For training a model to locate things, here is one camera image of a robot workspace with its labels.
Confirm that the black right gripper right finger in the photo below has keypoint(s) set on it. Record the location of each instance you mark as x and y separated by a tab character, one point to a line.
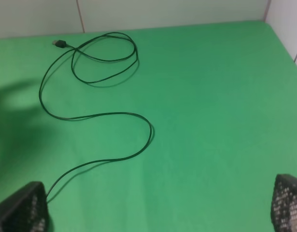
283	211

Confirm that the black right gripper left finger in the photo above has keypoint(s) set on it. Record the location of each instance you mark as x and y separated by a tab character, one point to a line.
25	210

